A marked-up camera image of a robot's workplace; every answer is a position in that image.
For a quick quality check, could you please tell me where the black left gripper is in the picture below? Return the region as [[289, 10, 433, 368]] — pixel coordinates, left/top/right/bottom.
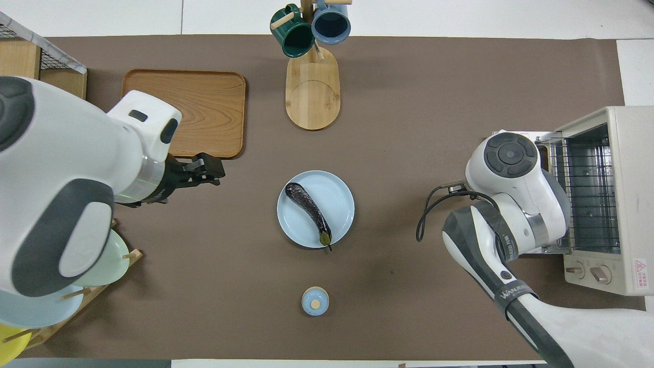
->
[[153, 152, 225, 205]]

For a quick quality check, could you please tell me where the dark purple eggplant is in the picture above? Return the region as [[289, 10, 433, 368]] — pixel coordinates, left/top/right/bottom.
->
[[285, 182, 334, 252]]

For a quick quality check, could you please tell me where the light blue serving plate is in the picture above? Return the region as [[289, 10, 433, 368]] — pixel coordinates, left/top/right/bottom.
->
[[277, 170, 355, 249]]

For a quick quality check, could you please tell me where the metal oven rack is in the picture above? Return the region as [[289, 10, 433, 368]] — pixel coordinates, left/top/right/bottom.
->
[[548, 130, 622, 252]]

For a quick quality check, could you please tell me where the cream toaster oven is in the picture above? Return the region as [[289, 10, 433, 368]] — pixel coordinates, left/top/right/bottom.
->
[[490, 106, 654, 296]]

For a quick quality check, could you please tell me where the wooden serving tray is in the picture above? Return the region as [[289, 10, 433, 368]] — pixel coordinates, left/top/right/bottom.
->
[[121, 70, 247, 159]]

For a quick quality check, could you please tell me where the pale green plate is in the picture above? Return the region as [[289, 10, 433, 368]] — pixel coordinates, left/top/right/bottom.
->
[[72, 228, 130, 287]]

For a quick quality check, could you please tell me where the wooden mug tree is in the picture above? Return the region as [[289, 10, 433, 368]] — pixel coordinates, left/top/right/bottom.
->
[[270, 0, 353, 131]]

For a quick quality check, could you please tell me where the dark green mug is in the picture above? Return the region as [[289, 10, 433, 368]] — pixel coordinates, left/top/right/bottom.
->
[[270, 4, 316, 58]]

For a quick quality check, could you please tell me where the wooden plate rack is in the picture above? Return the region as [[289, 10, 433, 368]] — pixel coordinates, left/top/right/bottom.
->
[[23, 219, 144, 351]]

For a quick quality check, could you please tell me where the blue mug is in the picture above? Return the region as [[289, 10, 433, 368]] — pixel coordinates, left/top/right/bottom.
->
[[311, 0, 352, 45]]

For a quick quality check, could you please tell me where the brown table mat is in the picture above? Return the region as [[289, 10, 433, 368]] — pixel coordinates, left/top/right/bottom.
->
[[0, 34, 650, 361]]

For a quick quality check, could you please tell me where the light blue racked plate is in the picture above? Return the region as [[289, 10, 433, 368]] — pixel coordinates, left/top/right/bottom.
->
[[0, 283, 85, 329]]

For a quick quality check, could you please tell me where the wooden step shelf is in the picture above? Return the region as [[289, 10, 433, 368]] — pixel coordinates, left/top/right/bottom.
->
[[0, 38, 88, 101]]

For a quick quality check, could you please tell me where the yellow plate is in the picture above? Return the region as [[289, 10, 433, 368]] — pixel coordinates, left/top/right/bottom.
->
[[0, 323, 31, 365]]

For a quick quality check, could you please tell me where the black wire basket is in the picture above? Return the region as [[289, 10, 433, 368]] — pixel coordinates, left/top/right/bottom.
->
[[0, 23, 85, 72]]

